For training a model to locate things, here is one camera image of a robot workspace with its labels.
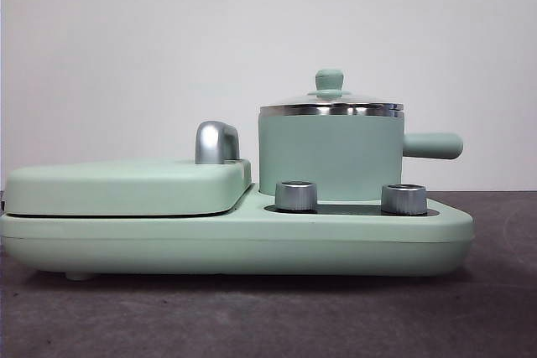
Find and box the glass lid with green knob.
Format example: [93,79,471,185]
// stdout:
[258,68,404,116]

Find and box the mint green griddle cover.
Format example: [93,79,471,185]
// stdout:
[3,158,253,219]

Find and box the mint green pot with handle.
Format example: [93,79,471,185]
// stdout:
[258,106,464,203]

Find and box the mint green breakfast machine base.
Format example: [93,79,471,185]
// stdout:
[0,196,476,282]

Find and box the silver control knob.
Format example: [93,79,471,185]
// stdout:
[274,180,319,211]
[380,183,429,215]

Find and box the silver griddle cover handle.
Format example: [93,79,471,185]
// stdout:
[195,121,242,165]

